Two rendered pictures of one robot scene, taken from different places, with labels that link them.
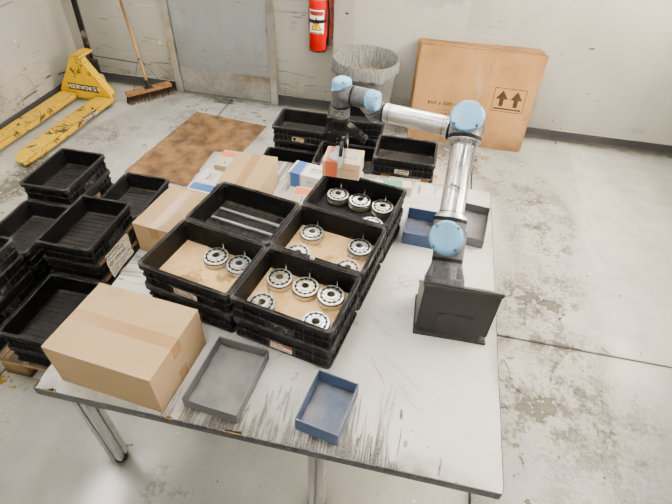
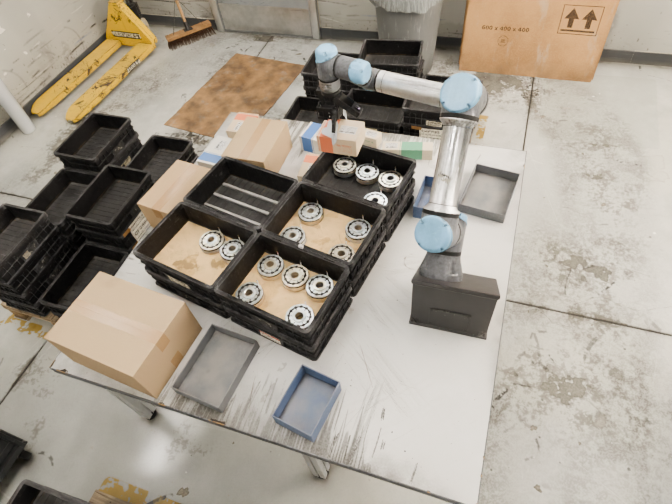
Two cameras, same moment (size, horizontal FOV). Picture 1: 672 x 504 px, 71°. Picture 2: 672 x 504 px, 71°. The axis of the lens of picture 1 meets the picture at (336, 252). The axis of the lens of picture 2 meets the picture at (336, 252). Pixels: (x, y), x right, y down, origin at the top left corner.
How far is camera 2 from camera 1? 43 cm
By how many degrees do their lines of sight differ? 14
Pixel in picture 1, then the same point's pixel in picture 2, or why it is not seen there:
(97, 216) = (123, 184)
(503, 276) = (548, 237)
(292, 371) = (280, 361)
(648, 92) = not seen: outside the picture
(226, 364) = (218, 351)
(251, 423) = (235, 414)
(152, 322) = (141, 315)
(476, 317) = (472, 314)
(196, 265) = (193, 249)
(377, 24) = not seen: outside the picture
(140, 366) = (126, 361)
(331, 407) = (313, 402)
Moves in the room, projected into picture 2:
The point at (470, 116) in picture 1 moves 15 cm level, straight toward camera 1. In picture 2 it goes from (462, 94) to (447, 125)
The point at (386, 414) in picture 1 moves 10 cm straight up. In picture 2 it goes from (367, 412) to (366, 402)
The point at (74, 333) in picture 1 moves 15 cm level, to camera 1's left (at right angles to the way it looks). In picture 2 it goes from (72, 324) to (35, 321)
